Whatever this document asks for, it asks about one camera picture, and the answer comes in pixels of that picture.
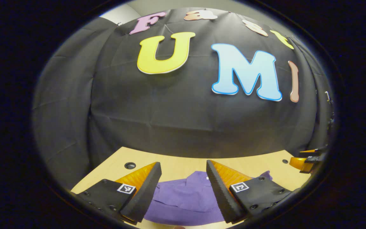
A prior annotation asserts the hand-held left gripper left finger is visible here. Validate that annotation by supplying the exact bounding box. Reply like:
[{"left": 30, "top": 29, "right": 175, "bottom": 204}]
[{"left": 71, "top": 162, "right": 162, "bottom": 225}]

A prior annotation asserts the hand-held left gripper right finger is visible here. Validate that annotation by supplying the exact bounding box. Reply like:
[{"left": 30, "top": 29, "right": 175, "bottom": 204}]
[{"left": 206, "top": 160, "right": 293, "bottom": 224}]

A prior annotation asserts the purple knit shirt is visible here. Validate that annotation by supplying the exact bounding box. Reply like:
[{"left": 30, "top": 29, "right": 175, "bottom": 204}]
[{"left": 143, "top": 170, "right": 274, "bottom": 226}]

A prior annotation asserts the black backdrop cloth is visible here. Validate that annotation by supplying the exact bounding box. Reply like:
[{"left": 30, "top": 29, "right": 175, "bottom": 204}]
[{"left": 32, "top": 7, "right": 334, "bottom": 191}]

